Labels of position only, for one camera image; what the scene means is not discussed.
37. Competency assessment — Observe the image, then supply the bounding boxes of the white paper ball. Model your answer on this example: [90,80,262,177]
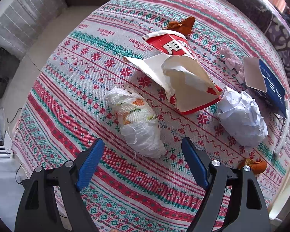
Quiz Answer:
[216,86,268,148]

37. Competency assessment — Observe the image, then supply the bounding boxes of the printed plastic bag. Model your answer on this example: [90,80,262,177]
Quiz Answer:
[105,86,166,159]

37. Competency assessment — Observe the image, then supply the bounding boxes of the blue white carton box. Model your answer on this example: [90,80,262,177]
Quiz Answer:
[243,57,287,118]

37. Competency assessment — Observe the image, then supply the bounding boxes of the orange peel piece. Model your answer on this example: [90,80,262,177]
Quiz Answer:
[238,158,267,174]

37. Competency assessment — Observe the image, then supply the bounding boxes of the pink crumpled tissue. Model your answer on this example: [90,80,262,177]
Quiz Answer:
[219,44,245,84]

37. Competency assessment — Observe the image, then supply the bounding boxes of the black box on floor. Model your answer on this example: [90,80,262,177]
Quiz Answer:
[0,48,20,99]

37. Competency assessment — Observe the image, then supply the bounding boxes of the red white paper box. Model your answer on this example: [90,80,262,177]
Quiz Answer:
[123,29,223,115]

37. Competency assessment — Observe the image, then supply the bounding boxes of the striped patterned table cloth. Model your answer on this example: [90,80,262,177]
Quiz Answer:
[13,0,290,231]

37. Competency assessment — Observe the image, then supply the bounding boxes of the brown dried peel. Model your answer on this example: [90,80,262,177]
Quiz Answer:
[166,16,195,36]

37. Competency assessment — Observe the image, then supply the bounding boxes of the grey checked covered chair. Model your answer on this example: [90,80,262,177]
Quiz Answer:
[0,0,67,60]

